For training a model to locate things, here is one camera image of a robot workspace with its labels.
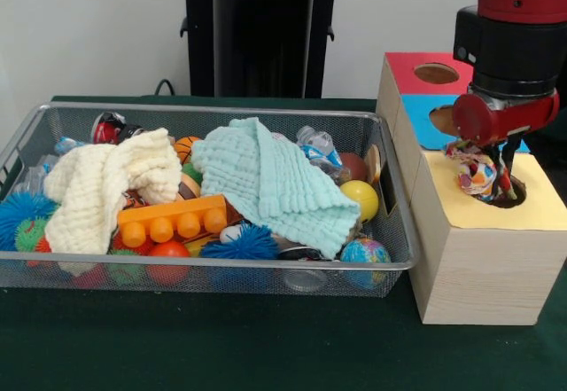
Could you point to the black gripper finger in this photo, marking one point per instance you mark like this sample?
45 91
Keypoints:
496 160
510 156

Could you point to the globe print ball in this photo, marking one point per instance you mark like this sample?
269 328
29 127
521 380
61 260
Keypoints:
365 251

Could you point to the orange red ball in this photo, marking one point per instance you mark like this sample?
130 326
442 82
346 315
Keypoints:
168 251

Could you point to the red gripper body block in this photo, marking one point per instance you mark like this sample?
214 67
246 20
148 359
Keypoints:
500 122

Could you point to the yellow plastic ball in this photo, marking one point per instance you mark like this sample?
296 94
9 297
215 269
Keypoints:
361 198

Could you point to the shallow metal mesh bin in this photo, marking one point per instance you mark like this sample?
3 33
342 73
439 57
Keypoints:
177 120

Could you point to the orange toy building brick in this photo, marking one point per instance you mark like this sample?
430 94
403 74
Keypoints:
177 213

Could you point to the colourful patterned cloth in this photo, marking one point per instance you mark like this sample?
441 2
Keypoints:
476 178

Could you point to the blue spiky rubber ball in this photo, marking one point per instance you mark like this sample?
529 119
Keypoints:
17 209
243 244

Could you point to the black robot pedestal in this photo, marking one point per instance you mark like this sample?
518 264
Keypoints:
257 54

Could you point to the cream waffle cloth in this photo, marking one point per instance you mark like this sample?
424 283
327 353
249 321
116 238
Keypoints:
88 213

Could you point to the mint waffle cloth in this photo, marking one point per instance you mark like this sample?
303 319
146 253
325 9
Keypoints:
274 187

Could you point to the crushed bottle with blue label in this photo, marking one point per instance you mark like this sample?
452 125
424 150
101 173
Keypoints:
316 147

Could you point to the dark green tablecloth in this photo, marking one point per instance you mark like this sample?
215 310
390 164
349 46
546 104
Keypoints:
266 342

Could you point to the wooden box with three holes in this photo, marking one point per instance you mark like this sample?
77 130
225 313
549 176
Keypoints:
487 267

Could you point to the mini basketball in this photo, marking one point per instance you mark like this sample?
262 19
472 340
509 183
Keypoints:
188 145

